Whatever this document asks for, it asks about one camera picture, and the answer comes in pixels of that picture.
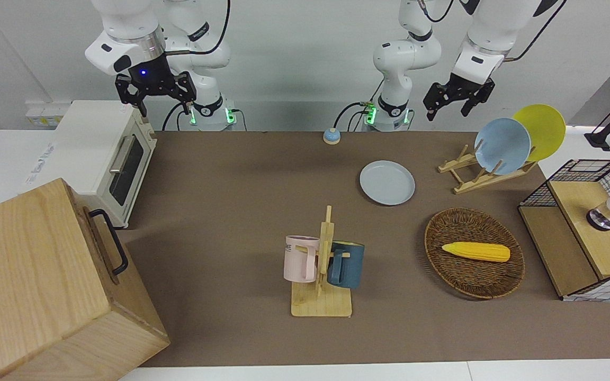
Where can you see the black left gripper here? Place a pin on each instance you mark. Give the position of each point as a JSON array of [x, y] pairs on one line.
[[469, 84]]

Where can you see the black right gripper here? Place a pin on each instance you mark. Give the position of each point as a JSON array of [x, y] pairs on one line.
[[151, 74]]

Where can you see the gray plate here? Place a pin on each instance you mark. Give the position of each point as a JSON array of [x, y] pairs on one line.
[[387, 183]]

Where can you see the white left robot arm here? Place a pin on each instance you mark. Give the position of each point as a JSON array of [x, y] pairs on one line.
[[405, 53]]

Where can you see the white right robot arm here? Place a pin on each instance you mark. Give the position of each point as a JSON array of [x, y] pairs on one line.
[[125, 21]]

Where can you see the blue plate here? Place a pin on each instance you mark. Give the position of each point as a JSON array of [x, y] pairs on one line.
[[502, 145]]

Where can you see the yellow plate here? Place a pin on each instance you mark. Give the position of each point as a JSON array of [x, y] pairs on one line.
[[546, 129]]

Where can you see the white toaster oven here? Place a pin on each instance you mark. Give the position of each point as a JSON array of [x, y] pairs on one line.
[[88, 137]]

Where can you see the wooden dish rack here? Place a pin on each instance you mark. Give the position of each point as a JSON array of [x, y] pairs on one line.
[[482, 182]]

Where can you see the brown table mat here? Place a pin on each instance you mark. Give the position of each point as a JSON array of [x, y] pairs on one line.
[[231, 211]]

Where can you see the yellow corn cob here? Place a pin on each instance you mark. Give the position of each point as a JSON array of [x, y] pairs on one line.
[[477, 252]]

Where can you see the brown wicker basket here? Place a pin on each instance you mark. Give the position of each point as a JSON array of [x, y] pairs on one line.
[[469, 280]]

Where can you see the dark blue mug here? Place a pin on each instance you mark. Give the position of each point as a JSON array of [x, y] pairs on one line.
[[350, 264]]

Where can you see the pink mug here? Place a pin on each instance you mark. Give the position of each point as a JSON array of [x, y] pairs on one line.
[[298, 259]]

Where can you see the light wooden box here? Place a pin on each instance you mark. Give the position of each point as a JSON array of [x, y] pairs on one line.
[[35, 286]]

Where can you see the wooden mug rack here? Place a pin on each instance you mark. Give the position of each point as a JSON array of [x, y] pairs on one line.
[[322, 304]]

